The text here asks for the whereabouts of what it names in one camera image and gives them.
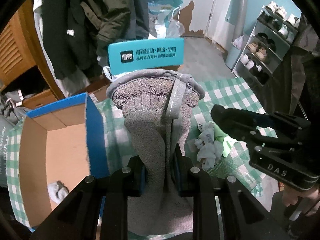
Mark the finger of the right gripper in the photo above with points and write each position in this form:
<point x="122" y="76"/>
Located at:
<point x="243" y="125"/>

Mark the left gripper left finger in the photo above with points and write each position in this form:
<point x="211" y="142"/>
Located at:
<point x="126" y="182"/>

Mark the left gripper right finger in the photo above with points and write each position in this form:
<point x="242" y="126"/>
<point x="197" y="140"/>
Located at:
<point x="192" y="182"/>

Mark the light green cloth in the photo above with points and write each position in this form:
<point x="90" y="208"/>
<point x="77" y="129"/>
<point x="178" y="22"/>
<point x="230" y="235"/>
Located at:
<point x="227" y="141"/>

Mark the green sparkly scouring cloth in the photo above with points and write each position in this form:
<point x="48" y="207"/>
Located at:
<point x="226" y="167"/>

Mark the white patterned sock bundle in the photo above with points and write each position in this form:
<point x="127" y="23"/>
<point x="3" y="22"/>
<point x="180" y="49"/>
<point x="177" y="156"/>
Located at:
<point x="210" y="150"/>

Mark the green checkered tablecloth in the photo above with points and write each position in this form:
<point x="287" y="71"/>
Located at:
<point x="231" y="93"/>

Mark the open cardboard shoe box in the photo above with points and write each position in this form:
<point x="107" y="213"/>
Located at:
<point x="62" y="141"/>

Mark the light blue waste bin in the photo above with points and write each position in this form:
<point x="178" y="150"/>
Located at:
<point x="232" y="57"/>

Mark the metal shoe rack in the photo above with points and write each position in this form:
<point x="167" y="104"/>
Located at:
<point x="267" y="44"/>

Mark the white plastic bag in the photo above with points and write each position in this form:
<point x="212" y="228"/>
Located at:
<point x="103" y="62"/>

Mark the grey printed tote bag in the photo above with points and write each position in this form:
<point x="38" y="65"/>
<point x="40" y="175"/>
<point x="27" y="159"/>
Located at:
<point x="5" y="127"/>

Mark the teal printed shipping box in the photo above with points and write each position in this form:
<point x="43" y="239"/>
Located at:
<point x="134" y="55"/>

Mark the blue plastic bag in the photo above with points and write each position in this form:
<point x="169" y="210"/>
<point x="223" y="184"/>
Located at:
<point x="164" y="19"/>

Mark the wooden louvered cabinet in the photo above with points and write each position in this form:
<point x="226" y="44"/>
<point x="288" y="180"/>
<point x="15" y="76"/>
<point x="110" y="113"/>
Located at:
<point x="23" y="65"/>

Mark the dark hanging jackets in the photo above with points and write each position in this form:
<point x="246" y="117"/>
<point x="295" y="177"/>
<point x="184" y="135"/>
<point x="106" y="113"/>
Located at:
<point x="77" y="32"/>

